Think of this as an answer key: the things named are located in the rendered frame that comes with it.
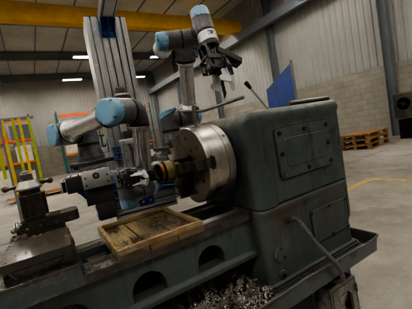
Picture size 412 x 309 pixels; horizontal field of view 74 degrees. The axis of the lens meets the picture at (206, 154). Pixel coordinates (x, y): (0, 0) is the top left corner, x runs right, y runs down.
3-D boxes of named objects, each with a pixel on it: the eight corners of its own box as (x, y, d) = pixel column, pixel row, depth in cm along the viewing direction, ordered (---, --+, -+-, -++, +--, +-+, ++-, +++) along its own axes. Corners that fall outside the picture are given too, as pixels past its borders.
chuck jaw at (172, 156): (191, 161, 119) (181, 140, 124) (194, 154, 116) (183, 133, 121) (168, 167, 114) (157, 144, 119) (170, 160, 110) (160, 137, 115)
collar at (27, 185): (42, 185, 98) (40, 177, 98) (42, 187, 92) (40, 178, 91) (16, 190, 95) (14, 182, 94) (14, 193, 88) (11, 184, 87)
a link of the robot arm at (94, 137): (103, 140, 158) (99, 117, 157) (83, 143, 147) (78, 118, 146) (90, 143, 164) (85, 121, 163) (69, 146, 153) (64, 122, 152)
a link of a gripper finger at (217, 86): (210, 100, 108) (206, 76, 107) (222, 99, 110) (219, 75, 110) (214, 99, 105) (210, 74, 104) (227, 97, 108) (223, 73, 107)
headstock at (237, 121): (281, 173, 176) (271, 112, 173) (352, 177, 134) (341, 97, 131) (200, 198, 146) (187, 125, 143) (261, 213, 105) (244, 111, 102)
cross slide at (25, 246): (65, 227, 112) (62, 216, 111) (75, 260, 75) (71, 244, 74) (16, 241, 103) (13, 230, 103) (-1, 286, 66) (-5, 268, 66)
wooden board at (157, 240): (165, 214, 128) (164, 205, 128) (204, 230, 97) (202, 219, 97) (99, 235, 113) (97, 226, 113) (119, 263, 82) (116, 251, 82)
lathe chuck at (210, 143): (193, 186, 136) (187, 122, 129) (232, 206, 110) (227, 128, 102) (176, 190, 132) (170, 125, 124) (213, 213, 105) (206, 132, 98)
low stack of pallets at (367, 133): (360, 143, 879) (358, 130, 875) (390, 141, 809) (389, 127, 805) (339, 151, 807) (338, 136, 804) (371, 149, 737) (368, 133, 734)
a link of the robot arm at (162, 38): (148, 41, 155) (154, 25, 109) (167, 39, 157) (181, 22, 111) (152, 63, 158) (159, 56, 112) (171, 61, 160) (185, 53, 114)
